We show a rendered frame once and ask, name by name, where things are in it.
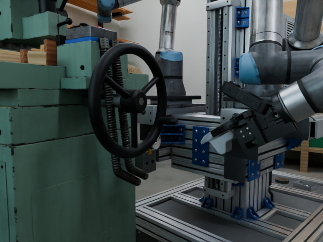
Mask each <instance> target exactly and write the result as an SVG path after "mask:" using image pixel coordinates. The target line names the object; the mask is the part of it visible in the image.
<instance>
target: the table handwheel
mask: <svg viewBox="0 0 323 242"><path fill-rule="evenodd" d="M125 54H134V55H136V56H138V57H140V58H141V59H142V60H143V61H144V62H145V63H146V64H147V65H148V67H149V68H150V70H151V72H152V74H153V78H152V79H151V80H150V81H149V82H148V83H147V84H146V85H145V86H144V87H143V88H142V89H141V90H140V89H127V90H124V89H123V88H122V87H121V86H119V85H118V84H117V83H116V82H115V81H114V80H113V79H111V78H110V77H109V76H108V75H107V71H108V69H109V68H110V66H111V65H112V64H113V62H114V61H115V60H116V59H118V58H119V57H120V56H122V55H125ZM103 82H105V83H106V84H107V85H108V86H110V87H111V88H112V89H114V90H115V91H116V92H117V93H118V94H113V98H112V104H113V106H114V107H115V108H122V110H123V111H124V112H126V113H130V118H131V147H123V146H121V145H119V144H118V143H116V142H115V141H114V140H113V139H112V137H111V136H110V134H109V132H108V131H107V128H106V126H105V123H104V120H103V115H102V110H101V107H104V108H105V107H106V105H105V104H106V103H105V96H104V94H101V93H102V87H103ZM155 84H156V88H157V97H158V104H157V113H156V117H155V121H154V124H153V127H152V129H151V131H150V133H149V134H148V136H147V137H146V138H145V140H144V141H143V142H142V143H140V144H138V141H137V114H138V113H142V112H143V111H144V110H145V108H146V106H147V97H146V95H145V94H146V93H147V92H148V91H149V90H150V89H151V88H152V87H153V86H154V85H155ZM82 104H83V105H84V106H85V107H88V113H89V118H90V122H91V126H92V129H93V131H94V133H95V135H96V137H97V139H98V140H99V142H100V143H101V145H102V146H103V147H104V148H105V149H106V150H107V151H108V152H110V153H111V154H113V155H114V156H117V157H120V158H127V159H129V158H135V157H138V156H140V155H142V154H144V153H146V152H147V151H148V150H149V149H150V148H151V147H152V146H153V145H154V143H155V142H156V140H157V139H158V137H159V135H160V133H161V131H162V128H163V124H162V123H158V118H159V117H165V116H166V109H167V91H166V84H165V79H164V76H163V73H162V70H161V68H160V66H159V64H158V62H157V60H156V59H155V57H154V56H153V55H152V54H151V53H150V52H149V51H148V50H147V49H146V48H145V47H143V46H141V45H139V44H136V43H132V42H124V43H119V44H117V45H115V46H113V47H111V48H110V49H108V50H107V51H106V52H105V53H104V54H103V55H102V56H101V58H100V59H99V61H98V62H97V64H96V66H95V68H94V71H93V73H92V76H91V79H90V83H89V88H88V94H85V95H83V97H82Z"/></svg>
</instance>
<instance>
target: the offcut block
mask: <svg viewBox="0 0 323 242"><path fill-rule="evenodd" d="M27 57H28V63H30V64H41V65H46V52H43V51H28V53H27Z"/></svg>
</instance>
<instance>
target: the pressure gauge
mask: <svg viewBox="0 0 323 242"><path fill-rule="evenodd" d="M160 145H161V135H159V137H158V139H157V142H155V143H154V145H153V146H152V147H151V148H150V149H149V150H148V152H149V154H152V149H154V150H157V149H158V148H159V147H160Z"/></svg>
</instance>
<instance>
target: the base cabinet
mask: <svg viewBox="0 0 323 242"><path fill-rule="evenodd" d="M111 160H112V159H111V154H110V152H108V151H107V150H106V149H105V148H104V147H103V146H102V145H101V143H100V142H99V140H98V139H97V137H96V135H95V134H94V133H93V134H86V135H80V136H74V137H68V138H62V139H55V140H49V141H43V142H37V143H31V144H25V145H16V146H10V145H3V144H0V242H136V190H135V185H133V184H131V183H129V182H127V181H124V180H122V179H120V178H118V177H117V176H116V175H115V174H114V172H113V168H112V161H111Z"/></svg>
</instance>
